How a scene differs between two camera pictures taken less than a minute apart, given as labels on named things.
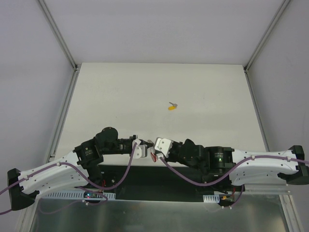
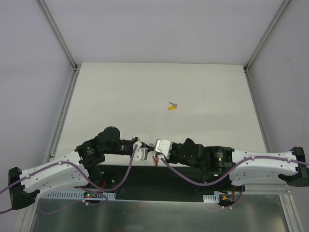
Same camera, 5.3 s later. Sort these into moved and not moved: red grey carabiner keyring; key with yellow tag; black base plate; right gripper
Moved: red grey carabiner keyring
Not moved: key with yellow tag; right gripper; black base plate
